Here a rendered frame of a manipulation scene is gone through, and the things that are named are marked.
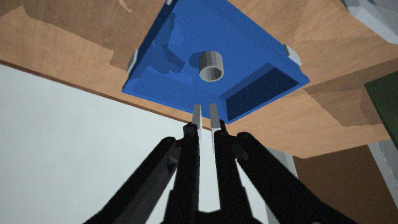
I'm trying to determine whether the grey metal bushing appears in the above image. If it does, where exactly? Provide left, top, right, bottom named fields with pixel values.
left=199, top=51, right=224, bottom=82

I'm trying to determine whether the blue plastic crate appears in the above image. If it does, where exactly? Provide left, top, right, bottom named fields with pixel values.
left=122, top=0, right=310, bottom=125

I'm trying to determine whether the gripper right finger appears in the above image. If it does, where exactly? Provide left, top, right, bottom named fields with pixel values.
left=209, top=103, right=358, bottom=224

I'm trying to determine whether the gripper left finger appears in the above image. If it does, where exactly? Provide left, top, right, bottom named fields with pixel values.
left=83, top=104, right=202, bottom=224

